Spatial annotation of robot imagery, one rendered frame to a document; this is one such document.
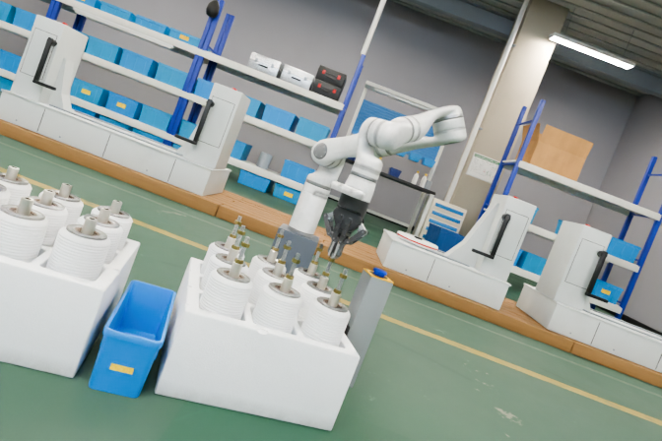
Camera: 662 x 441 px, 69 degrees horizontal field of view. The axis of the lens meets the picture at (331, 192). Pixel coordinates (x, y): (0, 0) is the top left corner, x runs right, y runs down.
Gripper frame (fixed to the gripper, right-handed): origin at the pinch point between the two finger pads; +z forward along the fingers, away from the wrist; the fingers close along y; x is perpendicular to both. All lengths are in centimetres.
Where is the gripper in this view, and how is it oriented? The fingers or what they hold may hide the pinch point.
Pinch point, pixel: (335, 249)
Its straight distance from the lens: 121.9
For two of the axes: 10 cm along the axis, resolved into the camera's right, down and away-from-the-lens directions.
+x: -4.4, -1.2, -8.9
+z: -3.6, 9.3, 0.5
